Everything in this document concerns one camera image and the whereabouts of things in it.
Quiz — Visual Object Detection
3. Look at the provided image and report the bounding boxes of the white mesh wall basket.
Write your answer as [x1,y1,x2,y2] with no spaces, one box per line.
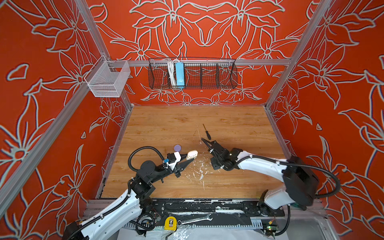
[85,56,131,98]

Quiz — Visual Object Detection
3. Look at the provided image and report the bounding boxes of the light blue power bank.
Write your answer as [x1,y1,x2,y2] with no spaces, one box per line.
[175,62,185,88]

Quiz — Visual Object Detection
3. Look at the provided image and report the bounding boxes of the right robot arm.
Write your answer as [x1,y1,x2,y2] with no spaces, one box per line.
[201,138,341,210]

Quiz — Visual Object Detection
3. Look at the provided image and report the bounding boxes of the black screwdriver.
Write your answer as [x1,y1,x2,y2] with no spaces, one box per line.
[203,124,212,140]

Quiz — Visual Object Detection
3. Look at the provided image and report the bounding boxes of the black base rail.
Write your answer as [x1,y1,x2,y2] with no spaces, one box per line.
[141,199,286,217]

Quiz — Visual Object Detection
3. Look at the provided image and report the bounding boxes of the yellow tape measure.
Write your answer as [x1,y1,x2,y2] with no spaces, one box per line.
[164,216,178,232]

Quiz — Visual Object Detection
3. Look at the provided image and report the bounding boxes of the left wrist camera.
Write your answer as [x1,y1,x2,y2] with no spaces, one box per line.
[163,152,182,171]

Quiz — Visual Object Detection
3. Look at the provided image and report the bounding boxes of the black wire wall basket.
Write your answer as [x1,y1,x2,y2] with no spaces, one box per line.
[148,58,238,90]

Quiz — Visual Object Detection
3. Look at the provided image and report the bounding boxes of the white coiled cable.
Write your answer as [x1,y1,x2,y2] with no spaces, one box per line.
[166,59,177,88]

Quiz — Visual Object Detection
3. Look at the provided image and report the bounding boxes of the silver wrench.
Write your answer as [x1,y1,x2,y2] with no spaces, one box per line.
[177,214,213,226]

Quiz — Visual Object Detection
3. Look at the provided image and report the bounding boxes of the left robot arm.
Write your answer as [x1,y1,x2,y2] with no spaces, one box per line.
[62,146,199,240]

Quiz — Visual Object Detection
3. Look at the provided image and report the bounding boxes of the green handled screwdriver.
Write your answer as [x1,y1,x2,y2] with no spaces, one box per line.
[291,203,328,219]

